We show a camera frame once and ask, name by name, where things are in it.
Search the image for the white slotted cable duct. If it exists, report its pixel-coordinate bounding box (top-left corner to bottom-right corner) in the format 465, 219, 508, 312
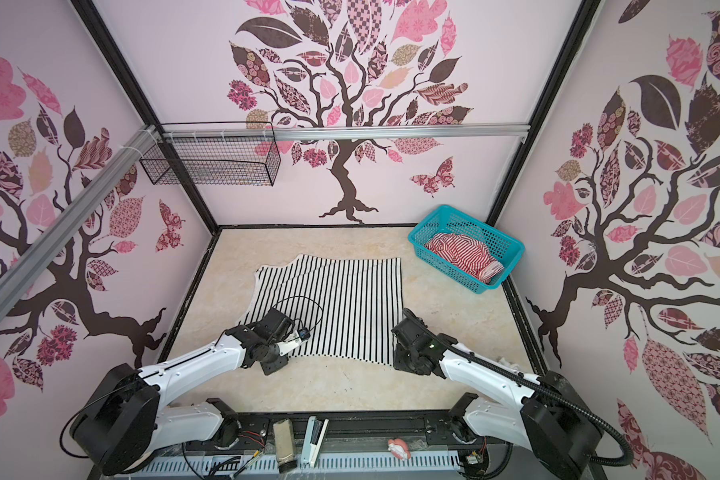
149, 451, 463, 480

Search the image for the silver rectangular block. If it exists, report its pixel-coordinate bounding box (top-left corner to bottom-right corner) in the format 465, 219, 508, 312
273, 419, 298, 474

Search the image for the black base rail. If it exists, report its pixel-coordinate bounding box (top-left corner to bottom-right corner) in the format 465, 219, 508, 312
187, 409, 502, 454

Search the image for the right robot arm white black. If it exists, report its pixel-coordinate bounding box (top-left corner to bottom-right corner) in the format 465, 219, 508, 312
392, 308, 603, 479

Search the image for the red white striped tank top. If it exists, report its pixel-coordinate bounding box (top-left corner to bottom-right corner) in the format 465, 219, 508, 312
425, 233, 504, 284

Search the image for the aluminium rail back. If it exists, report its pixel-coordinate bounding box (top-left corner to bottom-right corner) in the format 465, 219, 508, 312
162, 122, 530, 141

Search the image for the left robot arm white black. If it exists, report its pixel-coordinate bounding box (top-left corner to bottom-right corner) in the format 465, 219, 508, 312
60, 308, 311, 476

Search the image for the black wire basket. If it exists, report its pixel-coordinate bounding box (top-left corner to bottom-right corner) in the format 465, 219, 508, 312
140, 120, 281, 187

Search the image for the aluminium rail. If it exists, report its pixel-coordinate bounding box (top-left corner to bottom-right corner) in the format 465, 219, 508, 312
0, 125, 160, 323
162, 122, 530, 141

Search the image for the white stapler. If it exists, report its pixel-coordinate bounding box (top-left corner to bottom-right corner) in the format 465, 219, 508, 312
301, 416, 329, 468

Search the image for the aluminium rail left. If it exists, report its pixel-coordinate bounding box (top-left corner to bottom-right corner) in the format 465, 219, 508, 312
0, 125, 160, 323

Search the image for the teal plastic basket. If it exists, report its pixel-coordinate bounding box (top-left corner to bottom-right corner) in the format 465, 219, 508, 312
408, 205, 525, 294

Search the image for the black white striped tank top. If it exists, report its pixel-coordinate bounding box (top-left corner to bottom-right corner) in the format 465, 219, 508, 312
240, 254, 403, 366

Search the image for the black corrugated cable hose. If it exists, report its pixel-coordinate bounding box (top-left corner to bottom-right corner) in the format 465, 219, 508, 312
449, 341, 635, 469

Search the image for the red white teeth toy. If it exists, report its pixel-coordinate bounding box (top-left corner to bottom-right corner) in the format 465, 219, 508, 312
387, 438, 412, 461

